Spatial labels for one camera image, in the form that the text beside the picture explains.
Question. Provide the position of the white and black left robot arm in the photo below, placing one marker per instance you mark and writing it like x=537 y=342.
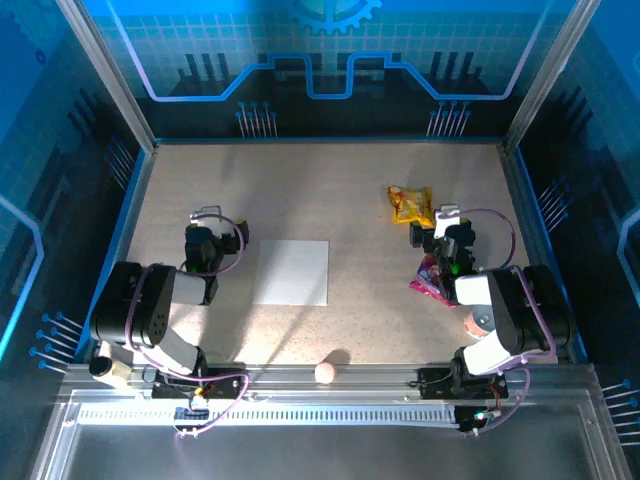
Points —
x=145 y=300

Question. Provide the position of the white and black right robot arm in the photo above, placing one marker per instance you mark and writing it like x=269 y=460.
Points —
x=525 y=310

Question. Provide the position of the yellow snack bag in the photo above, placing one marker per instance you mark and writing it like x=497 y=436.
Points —
x=410 y=202

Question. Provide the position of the pink snack bag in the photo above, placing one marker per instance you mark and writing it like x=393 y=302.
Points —
x=425 y=277

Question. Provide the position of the small orange cup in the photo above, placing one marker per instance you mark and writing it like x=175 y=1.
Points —
x=477 y=322

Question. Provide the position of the beige roll with black cap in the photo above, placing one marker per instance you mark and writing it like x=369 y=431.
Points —
x=112 y=372

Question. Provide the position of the small black controller board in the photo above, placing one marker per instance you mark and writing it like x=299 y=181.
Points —
x=192 y=413
x=470 y=419

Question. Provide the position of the pink ball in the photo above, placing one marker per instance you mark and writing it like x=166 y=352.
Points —
x=325 y=373

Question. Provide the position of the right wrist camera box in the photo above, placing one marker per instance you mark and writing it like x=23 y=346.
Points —
x=445 y=220

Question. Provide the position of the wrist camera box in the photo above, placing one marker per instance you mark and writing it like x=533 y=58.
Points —
x=205 y=217
x=445 y=220

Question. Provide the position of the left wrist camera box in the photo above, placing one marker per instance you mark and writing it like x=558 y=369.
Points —
x=205 y=217

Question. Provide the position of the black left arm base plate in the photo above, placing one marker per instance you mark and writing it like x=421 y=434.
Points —
x=227 y=382

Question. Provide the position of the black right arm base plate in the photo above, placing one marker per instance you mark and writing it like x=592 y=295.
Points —
x=435 y=382

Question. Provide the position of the aluminium frame rail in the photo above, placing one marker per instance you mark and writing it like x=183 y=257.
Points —
x=375 y=380

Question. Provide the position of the aluminium frame post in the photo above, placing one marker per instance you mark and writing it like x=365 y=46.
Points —
x=107 y=75
x=547 y=75

